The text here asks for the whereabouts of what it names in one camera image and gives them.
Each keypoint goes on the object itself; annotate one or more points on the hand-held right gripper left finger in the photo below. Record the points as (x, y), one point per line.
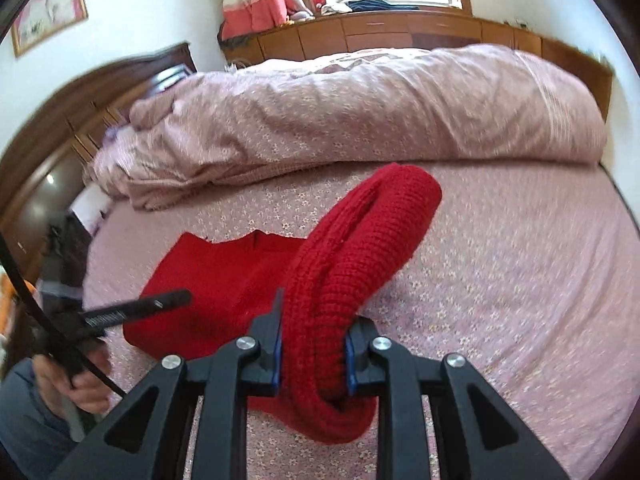
(276, 360)

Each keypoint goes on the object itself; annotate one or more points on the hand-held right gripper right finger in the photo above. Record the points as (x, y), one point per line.
(351, 360)

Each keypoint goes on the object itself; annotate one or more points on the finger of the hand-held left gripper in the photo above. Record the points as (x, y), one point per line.
(135, 309)

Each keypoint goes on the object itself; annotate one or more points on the red knitted cardigan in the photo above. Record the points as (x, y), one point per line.
(350, 240)

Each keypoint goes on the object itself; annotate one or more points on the person's left forearm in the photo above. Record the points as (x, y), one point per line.
(35, 425)

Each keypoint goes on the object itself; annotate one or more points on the dark blue clothes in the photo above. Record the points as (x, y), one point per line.
(380, 5)

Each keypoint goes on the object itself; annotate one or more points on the person's left hand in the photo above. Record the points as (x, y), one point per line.
(87, 390)

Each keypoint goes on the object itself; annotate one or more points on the pale purple pillow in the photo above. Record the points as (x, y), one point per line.
(92, 200)

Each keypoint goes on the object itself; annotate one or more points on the dark wooden headboard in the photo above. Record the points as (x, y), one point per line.
(50, 125)

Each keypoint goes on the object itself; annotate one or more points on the pink floral quilt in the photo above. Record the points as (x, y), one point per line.
(350, 110)

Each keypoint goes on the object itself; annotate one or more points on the cream and red curtain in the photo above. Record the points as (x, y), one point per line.
(250, 10)

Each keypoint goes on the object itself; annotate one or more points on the wooden window cabinet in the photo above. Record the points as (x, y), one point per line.
(375, 30)

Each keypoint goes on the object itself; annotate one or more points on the white cloth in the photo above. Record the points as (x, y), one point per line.
(340, 6)

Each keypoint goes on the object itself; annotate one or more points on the small red box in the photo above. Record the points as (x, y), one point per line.
(318, 2)

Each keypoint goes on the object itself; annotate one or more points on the framed wall poster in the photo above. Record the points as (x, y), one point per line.
(47, 10)

